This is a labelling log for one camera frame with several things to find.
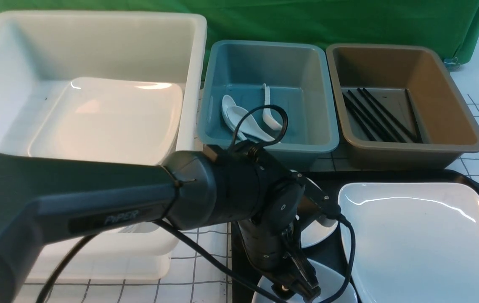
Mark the large white plastic bin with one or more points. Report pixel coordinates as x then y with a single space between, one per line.
25 101

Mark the black chopsticks in bin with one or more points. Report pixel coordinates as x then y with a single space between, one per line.
384 114

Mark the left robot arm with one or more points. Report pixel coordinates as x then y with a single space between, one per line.
45 201

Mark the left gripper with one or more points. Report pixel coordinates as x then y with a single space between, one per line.
278 255

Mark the brown plastic bin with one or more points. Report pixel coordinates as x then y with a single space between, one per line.
444 117

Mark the black serving tray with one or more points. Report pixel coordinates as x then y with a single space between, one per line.
330 252

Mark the green backdrop cloth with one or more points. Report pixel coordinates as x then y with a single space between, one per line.
306 21

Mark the upper white square plate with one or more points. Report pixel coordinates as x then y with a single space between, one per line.
106 120

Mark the white soup spoon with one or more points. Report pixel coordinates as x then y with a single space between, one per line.
251 128
267 113
231 113

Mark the checkered table cloth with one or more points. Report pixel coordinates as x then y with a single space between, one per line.
340 218

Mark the teal plastic bin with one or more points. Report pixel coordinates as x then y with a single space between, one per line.
299 82

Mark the white rice plate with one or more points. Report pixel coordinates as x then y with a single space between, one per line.
415 242

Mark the white small bowl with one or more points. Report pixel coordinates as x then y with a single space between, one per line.
315 226
329 281

